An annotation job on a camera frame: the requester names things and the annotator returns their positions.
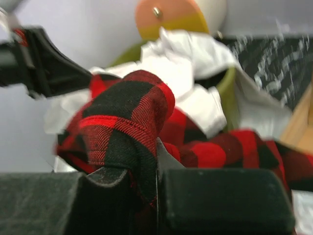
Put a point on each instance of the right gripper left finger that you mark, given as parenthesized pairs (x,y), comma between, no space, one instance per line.
(65,203)

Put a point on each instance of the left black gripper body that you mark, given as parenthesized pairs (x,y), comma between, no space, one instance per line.
(15,60)

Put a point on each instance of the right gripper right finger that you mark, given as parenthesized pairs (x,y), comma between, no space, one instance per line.
(224,201)

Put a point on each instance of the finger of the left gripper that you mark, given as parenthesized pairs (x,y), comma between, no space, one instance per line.
(53,73)

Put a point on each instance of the red black plaid shirt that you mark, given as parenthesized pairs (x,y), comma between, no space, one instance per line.
(121,124)

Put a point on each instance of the green laundry basket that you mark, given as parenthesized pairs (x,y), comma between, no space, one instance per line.
(225,85)

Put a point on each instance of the wooden clothes rack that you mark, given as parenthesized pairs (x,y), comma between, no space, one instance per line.
(299,131)

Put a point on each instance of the cream cylindrical drum toy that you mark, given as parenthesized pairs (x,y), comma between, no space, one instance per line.
(206,16)

